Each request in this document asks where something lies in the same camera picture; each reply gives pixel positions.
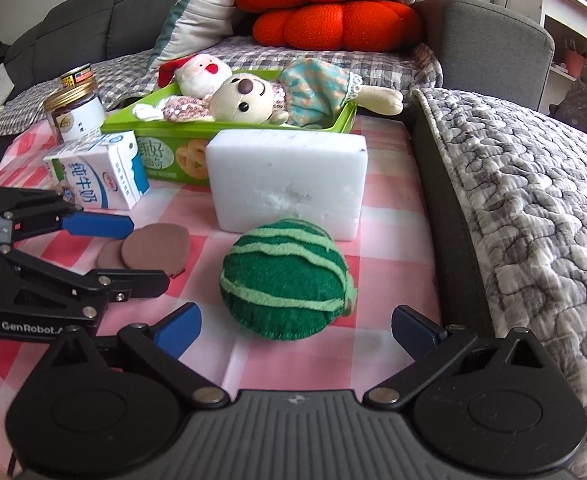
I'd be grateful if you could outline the green watermelon plush toy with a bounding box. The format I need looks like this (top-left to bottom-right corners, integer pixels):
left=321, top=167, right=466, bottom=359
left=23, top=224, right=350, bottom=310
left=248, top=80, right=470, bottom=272
left=219, top=217, right=359, bottom=343

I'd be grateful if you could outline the clear jar gold lid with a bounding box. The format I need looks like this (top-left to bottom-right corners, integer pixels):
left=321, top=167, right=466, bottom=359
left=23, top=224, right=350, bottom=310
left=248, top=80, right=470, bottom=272
left=43, top=81, right=105, bottom=143

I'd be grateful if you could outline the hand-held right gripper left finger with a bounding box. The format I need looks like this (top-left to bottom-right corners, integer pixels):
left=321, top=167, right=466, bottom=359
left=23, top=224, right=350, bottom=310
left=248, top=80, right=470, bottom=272
left=48, top=302, right=229, bottom=406

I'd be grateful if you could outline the white shelf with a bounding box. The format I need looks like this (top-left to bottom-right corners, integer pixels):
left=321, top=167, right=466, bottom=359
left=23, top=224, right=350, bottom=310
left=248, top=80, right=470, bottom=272
left=491, top=0, right=587, bottom=86

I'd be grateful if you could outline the white milk carton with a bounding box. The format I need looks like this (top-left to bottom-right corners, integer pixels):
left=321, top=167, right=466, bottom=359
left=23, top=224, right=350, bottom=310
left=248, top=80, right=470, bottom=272
left=43, top=130, right=150, bottom=211

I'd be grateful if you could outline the pink checked tablecloth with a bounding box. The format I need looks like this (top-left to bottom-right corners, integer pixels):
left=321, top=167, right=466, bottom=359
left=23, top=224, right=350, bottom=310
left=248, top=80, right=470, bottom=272
left=0, top=105, right=444, bottom=461

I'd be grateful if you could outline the teddy bear doll blue dress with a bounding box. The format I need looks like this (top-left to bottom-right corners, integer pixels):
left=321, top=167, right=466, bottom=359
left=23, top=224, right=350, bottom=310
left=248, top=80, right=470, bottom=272
left=160, top=57, right=405, bottom=127

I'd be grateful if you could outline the large brown felt piece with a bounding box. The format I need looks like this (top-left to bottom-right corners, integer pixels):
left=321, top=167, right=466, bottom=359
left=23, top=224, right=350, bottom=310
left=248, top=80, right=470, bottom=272
left=123, top=225, right=191, bottom=278

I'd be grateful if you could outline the small brown felt piece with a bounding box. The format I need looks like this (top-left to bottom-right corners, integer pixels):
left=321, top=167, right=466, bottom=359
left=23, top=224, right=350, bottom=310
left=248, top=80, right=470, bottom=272
left=97, top=240, right=126, bottom=270

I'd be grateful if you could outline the grey sofa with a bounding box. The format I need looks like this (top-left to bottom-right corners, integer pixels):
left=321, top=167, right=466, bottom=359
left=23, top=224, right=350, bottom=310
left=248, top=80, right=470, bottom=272
left=0, top=0, right=557, bottom=346

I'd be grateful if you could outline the orange pumpkin cushion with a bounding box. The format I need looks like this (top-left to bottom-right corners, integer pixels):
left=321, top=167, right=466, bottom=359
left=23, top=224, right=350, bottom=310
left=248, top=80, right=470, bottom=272
left=234, top=0, right=427, bottom=53

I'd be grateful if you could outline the grey quilted blanket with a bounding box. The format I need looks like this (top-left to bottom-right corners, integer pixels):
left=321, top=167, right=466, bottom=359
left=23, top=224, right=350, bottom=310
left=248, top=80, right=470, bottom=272
left=411, top=87, right=587, bottom=461

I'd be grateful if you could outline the grey checked blanket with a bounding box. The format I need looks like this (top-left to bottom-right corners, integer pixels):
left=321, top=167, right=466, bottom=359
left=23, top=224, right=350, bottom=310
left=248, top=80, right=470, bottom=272
left=0, top=40, right=444, bottom=143

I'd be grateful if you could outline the santa plush toy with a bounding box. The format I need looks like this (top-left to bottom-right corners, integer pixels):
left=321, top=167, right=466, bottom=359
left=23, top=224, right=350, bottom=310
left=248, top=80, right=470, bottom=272
left=158, top=54, right=233, bottom=98

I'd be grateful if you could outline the white sponge block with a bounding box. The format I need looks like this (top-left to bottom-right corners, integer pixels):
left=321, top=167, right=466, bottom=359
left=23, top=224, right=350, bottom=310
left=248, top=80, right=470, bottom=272
left=206, top=129, right=368, bottom=241

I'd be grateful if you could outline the white cloth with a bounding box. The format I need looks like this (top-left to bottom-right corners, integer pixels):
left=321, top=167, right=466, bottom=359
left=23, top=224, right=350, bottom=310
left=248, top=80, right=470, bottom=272
left=132, top=104, right=166, bottom=122

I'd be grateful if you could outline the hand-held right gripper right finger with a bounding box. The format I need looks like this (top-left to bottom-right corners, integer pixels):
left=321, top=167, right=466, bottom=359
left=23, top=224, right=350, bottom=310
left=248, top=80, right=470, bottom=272
left=362, top=304, right=549, bottom=406

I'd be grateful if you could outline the green and white pillow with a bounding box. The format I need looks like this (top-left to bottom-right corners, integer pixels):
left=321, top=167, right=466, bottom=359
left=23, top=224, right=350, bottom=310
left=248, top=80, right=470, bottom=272
left=148, top=0, right=246, bottom=71

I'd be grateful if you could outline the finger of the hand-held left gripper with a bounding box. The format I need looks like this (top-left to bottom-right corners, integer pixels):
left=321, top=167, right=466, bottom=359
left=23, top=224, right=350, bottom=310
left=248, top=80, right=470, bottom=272
left=0, top=244, right=170, bottom=322
left=0, top=187, right=135, bottom=242

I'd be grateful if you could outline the metal can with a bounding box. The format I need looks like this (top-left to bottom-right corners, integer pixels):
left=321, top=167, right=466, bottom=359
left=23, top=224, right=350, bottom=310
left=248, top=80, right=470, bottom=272
left=59, top=62, right=98, bottom=92

